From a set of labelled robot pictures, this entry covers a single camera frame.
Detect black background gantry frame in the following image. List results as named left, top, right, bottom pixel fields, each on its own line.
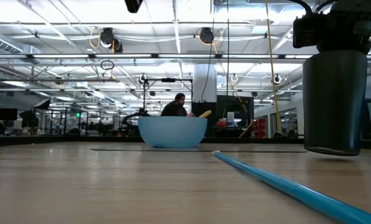
left=143, top=77, right=194, bottom=118

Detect blue plastic bowl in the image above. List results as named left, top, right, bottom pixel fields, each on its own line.
left=137, top=115, right=209, bottom=149

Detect black cabinet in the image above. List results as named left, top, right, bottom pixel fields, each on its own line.
left=190, top=95, right=255, bottom=138

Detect long blue straw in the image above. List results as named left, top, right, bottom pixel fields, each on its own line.
left=211, top=149, right=371, bottom=224

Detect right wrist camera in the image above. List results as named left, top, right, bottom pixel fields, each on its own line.
left=292, top=14, right=322, bottom=49

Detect person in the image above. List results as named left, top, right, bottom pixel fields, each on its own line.
left=160, top=92, right=190, bottom=118

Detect black cup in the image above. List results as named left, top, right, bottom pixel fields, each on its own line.
left=302, top=49, right=369, bottom=157

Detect yellow cable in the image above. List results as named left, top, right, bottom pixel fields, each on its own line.
left=263, top=0, right=283, bottom=135

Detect white building column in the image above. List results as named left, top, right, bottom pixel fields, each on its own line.
left=192, top=63, right=218, bottom=103

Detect black aluminium table frame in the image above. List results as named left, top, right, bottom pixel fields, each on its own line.
left=0, top=135, right=371, bottom=149

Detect black background monitor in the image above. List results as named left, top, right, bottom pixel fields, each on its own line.
left=0, top=108, right=18, bottom=121

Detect red storage bins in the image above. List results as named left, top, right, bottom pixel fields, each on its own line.
left=251, top=117, right=267, bottom=138

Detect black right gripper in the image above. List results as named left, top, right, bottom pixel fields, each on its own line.
left=316, top=0, right=371, bottom=55

